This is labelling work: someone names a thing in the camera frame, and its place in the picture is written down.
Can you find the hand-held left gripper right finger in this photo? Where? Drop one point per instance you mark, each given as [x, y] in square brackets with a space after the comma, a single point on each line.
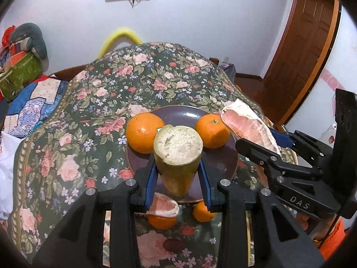
[205, 185]

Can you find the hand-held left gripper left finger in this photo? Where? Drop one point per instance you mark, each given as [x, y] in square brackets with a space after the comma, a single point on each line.
[152, 182]

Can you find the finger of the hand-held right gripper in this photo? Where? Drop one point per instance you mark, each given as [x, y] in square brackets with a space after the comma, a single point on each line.
[280, 137]
[252, 152]

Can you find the large pink pomelo segment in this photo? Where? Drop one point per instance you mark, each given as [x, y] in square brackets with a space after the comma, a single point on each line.
[248, 128]

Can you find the green-skinned pomelo chunk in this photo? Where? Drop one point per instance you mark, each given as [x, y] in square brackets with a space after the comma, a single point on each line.
[178, 159]

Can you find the dark purple plate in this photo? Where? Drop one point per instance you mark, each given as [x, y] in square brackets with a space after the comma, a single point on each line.
[184, 115]

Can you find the small pink pomelo segment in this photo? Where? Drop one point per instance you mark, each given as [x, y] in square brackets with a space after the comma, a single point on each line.
[164, 205]

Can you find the small orange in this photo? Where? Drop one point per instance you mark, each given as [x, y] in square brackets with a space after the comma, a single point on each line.
[203, 212]

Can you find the medium orange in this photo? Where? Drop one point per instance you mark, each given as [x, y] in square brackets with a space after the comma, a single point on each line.
[161, 222]

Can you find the large orange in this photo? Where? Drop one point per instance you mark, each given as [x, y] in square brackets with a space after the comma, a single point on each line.
[143, 134]
[213, 131]

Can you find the floral blanket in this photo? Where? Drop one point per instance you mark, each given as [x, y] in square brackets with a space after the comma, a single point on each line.
[92, 134]

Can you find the orange garment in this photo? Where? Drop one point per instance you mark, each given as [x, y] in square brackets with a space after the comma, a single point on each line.
[333, 238]

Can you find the brown wooden door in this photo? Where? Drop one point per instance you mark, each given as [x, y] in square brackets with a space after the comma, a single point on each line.
[301, 47]

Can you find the blue patchwork quilt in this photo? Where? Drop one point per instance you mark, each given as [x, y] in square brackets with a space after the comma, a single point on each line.
[30, 106]

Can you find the white cloth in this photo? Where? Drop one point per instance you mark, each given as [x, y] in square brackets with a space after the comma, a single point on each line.
[7, 173]

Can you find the grey stuffed cloth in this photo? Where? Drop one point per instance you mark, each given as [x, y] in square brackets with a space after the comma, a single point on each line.
[30, 40]

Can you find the red cloth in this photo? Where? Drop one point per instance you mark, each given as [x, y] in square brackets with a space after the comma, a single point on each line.
[7, 35]

